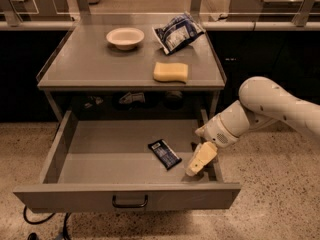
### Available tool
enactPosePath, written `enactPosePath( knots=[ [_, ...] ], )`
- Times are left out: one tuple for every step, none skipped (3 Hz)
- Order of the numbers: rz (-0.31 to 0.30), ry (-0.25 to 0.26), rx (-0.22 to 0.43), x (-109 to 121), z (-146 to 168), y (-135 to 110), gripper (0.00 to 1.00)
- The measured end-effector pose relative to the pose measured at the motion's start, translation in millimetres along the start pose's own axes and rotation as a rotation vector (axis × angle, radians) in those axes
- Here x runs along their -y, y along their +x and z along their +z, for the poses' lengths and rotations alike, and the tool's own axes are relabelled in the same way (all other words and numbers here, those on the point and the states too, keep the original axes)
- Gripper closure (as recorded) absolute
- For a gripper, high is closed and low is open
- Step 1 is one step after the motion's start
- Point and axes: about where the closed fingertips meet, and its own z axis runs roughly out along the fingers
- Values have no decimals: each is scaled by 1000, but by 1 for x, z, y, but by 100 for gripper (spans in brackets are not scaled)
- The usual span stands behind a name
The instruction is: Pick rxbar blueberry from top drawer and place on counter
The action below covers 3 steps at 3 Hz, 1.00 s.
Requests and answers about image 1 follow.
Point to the grey counter cabinet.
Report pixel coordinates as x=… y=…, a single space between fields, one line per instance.
x=87 y=62

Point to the yellow sponge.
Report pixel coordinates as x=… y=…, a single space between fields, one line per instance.
x=169 y=72

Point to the grey background table left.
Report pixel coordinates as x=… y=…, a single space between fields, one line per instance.
x=35 y=10

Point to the grey background table right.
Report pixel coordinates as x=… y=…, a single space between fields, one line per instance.
x=263 y=10

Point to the white bowl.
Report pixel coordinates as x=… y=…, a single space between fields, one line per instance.
x=125 y=38

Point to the grey top drawer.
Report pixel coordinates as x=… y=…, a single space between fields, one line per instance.
x=92 y=160

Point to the blue white snack bag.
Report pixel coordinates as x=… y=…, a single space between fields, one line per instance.
x=181 y=31

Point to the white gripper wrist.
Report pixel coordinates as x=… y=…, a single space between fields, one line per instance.
x=217 y=132

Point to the black drawer handle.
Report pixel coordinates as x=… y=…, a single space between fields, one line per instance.
x=129 y=204

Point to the blue rxbar wrapper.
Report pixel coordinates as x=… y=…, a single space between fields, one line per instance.
x=164 y=153

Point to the grey background table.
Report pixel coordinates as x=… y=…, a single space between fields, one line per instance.
x=263 y=10
x=35 y=10

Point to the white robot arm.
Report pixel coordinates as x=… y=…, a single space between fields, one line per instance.
x=261 y=102

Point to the grey horizontal rail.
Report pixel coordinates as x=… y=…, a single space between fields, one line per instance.
x=210 y=26

